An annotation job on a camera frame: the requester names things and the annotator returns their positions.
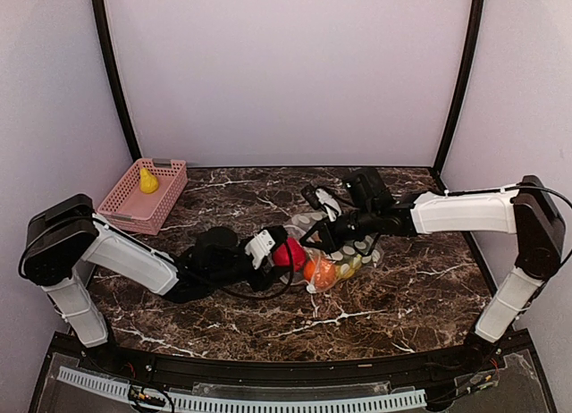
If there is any yellow fake banana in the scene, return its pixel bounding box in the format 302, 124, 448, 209
335, 256, 362, 280

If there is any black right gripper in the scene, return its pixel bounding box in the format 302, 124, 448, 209
300, 203, 378, 253

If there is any white slotted cable duct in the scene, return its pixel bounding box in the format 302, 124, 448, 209
56, 366, 427, 412

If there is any orange fake orange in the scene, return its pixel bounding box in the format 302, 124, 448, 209
303, 259, 336, 288

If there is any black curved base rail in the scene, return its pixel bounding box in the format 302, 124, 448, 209
46, 330, 542, 389

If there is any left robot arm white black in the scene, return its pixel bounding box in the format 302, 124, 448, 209
18, 194, 295, 374

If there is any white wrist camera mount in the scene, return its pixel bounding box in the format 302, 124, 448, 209
315, 188, 342, 222
245, 229, 276, 269

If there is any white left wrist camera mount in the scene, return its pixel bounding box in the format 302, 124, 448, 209
245, 229, 276, 269

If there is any clear polka dot zip bag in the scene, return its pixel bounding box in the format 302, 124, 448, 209
284, 212, 384, 293

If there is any black frame post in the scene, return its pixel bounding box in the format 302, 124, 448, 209
432, 0, 484, 178
91, 0, 142, 162

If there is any pink perforated plastic basket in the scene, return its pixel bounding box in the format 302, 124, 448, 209
97, 158, 188, 235

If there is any left black frame post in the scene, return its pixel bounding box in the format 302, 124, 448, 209
91, 0, 142, 162

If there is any red fake apple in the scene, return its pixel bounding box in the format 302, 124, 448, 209
272, 238, 307, 272

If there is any yellow fake lemon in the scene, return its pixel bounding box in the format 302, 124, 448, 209
139, 167, 159, 194

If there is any right black frame post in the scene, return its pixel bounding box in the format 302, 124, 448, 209
432, 0, 484, 178

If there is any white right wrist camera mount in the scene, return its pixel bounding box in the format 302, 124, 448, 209
315, 188, 342, 222

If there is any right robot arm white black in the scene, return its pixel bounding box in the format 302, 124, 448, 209
299, 167, 571, 372

